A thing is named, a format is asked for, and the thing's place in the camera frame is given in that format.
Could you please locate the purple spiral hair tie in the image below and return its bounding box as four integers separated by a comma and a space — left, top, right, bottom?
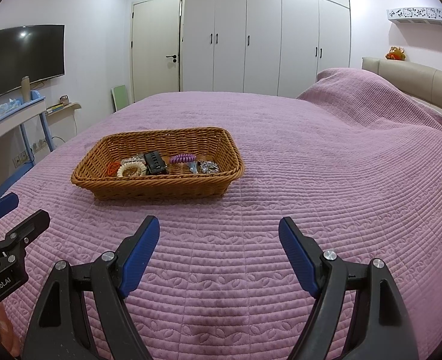
169, 153, 198, 165

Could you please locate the brown wicker basket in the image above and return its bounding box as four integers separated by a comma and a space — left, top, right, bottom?
71, 127, 245, 201

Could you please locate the white door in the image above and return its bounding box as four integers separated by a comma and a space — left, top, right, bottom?
132, 0, 182, 102

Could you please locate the green board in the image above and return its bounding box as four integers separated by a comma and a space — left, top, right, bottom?
111, 85, 131, 112

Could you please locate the beige padded headboard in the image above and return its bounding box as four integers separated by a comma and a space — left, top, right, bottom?
362, 57, 442, 114

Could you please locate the blue and white desk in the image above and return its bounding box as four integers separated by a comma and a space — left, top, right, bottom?
0, 91, 55, 199

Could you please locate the cream spiral hair tie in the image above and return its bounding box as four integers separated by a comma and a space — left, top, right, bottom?
116, 161, 148, 179

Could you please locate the blue hair clip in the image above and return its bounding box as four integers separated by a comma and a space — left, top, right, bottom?
187, 161, 198, 174

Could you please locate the small wooden wall shelf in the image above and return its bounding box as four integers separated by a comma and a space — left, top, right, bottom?
46, 95, 82, 116

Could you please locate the white patterned wall shelf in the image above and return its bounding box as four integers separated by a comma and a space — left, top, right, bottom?
386, 7, 442, 26

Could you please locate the black television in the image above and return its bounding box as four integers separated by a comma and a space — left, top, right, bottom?
0, 24, 65, 97

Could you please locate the orange plush toy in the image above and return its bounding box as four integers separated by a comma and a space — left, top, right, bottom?
386, 46, 406, 61

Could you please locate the black hair claw clip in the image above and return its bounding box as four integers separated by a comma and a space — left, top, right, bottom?
144, 150, 167, 176

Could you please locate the white wardrobe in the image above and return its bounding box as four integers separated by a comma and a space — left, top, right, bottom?
181, 0, 351, 98

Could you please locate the beige bottle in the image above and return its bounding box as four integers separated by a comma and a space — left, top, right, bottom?
21, 76, 31, 103

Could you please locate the purple quilted bedspread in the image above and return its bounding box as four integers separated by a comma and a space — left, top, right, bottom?
0, 68, 442, 359

